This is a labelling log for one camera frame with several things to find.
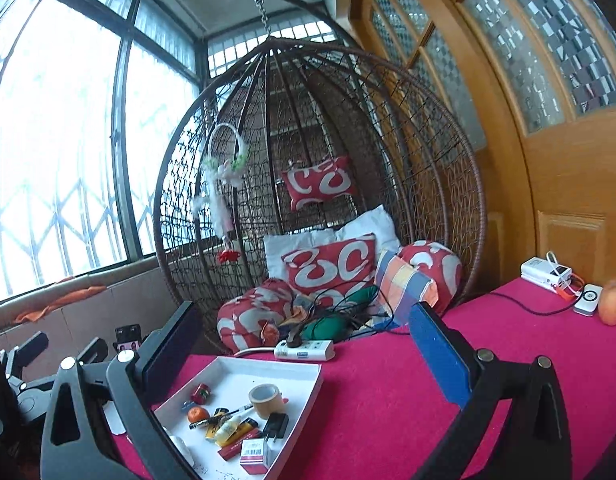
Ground plaid colourful cushion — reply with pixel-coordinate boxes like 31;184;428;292
375;249;439;328

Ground white square device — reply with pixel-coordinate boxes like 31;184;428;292
572;284;604;317

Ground tangled black cables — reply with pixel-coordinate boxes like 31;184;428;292
278;285;413;343

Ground small clear dropper bottle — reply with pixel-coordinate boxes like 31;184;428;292
214;415;243;448

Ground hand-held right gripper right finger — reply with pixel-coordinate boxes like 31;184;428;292
409;301;573;480

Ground orange cloth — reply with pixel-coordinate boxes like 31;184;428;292
13;285;109;324

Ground small red bar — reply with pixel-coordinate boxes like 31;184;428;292
217;440;251;461

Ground window with metal grille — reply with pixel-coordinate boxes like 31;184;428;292
0;0;339;306

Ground green cloth bag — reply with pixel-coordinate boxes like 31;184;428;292
300;285;381;341

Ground white power bank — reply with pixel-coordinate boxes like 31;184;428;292
520;256;573;291

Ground apple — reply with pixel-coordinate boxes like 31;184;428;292
598;276;616;327

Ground small red patterned cushion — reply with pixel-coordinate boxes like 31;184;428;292
281;156;359;212

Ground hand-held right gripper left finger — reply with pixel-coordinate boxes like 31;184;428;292
40;300;203;480

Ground black gel pen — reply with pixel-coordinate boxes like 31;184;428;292
189;402;256;430

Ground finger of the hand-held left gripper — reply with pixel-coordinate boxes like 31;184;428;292
75;337;109;366
0;331;50;380

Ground red white patterned cushions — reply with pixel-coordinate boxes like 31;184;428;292
263;205;401;286

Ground large yellow lighter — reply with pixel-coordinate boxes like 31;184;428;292
223;420;261;448

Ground wooden door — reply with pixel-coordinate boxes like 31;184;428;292
333;0;616;311

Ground rectangular red patterned cushion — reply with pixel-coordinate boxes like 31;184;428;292
282;234;379;297

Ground pink table cover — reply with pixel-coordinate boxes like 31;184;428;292
110;275;616;480

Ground white box tray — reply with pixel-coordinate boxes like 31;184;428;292
152;356;323;480

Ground long black cable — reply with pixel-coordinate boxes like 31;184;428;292
492;292;578;317

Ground white dreamcatcher decoration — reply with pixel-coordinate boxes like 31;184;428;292
194;122;249;264

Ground round red patterned cushion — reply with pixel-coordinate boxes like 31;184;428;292
398;240;463;317

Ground brown tape roll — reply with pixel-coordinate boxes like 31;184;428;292
248;383;283;420

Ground small yellow lighter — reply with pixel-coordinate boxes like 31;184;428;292
205;412;233;441

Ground white power strip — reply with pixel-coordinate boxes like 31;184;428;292
274;339;335;362

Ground orange strap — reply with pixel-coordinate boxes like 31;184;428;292
552;272;586;303

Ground crumpled red patterned cushion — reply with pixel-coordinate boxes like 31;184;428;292
217;277;296;353

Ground small white object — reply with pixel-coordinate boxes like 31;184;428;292
169;435;195;467

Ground black cat phone stand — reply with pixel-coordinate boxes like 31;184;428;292
113;324;144;358

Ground wicker hanging chair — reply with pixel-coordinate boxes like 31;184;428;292
153;0;486;356

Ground black plug charger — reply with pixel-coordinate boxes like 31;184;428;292
262;412;290;445

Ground short white cable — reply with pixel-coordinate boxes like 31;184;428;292
545;251;586;293

